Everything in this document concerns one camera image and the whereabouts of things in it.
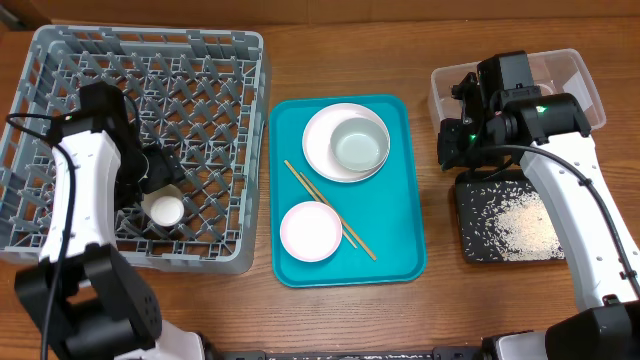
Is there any white plastic cup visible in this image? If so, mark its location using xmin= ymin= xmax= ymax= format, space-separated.
xmin=141 ymin=184 xmax=184 ymax=227

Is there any grey white bowl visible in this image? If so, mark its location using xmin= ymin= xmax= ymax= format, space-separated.
xmin=330 ymin=117 xmax=391 ymax=172

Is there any small pink bowl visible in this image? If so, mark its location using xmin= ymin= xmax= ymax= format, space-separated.
xmin=279 ymin=201 xmax=343 ymax=263

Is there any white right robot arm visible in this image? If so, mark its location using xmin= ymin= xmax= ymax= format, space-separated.
xmin=430 ymin=49 xmax=639 ymax=359

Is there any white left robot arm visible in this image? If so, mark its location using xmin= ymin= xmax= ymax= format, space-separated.
xmin=15 ymin=81 xmax=220 ymax=359

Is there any grey plastic dishwasher rack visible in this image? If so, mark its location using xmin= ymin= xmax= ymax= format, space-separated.
xmin=1 ymin=25 xmax=271 ymax=274

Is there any clear plastic waste bin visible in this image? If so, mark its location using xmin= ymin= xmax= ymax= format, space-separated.
xmin=428 ymin=48 xmax=606 ymax=134

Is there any black tray with rice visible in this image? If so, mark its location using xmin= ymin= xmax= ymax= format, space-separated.
xmin=453 ymin=170 xmax=565 ymax=264

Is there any teal plastic tray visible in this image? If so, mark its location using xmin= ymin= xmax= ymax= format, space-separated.
xmin=269 ymin=94 xmax=427 ymax=288

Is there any large white pink plate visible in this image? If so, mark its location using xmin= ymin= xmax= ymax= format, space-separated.
xmin=302 ymin=103 xmax=386 ymax=183

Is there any wooden chopstick left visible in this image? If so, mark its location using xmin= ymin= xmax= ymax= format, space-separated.
xmin=284 ymin=159 xmax=358 ymax=249

